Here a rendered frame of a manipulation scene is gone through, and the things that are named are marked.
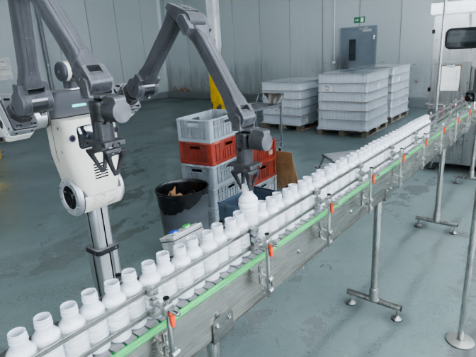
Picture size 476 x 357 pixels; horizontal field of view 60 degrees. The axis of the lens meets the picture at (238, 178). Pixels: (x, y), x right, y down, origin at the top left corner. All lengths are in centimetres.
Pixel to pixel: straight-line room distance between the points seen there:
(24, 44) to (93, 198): 61
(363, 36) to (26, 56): 1109
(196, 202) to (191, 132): 86
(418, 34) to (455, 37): 588
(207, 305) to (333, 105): 706
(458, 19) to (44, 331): 548
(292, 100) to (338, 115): 108
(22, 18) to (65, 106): 39
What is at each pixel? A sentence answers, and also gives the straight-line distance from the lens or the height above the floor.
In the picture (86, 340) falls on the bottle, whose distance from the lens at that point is 110.
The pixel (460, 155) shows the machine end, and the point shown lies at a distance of 599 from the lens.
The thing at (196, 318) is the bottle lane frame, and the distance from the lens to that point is 132.
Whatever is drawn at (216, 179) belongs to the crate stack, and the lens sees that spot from 393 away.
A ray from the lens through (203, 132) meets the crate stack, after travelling 384.
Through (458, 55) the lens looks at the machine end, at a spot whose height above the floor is 148.
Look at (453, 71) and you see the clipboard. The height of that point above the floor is 129.
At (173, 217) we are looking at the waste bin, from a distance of 336.
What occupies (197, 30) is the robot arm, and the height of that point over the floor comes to 177.
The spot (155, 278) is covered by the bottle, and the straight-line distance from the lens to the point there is 117.
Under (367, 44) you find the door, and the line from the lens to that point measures 1208.
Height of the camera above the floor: 171
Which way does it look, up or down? 17 degrees down
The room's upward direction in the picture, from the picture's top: 3 degrees counter-clockwise
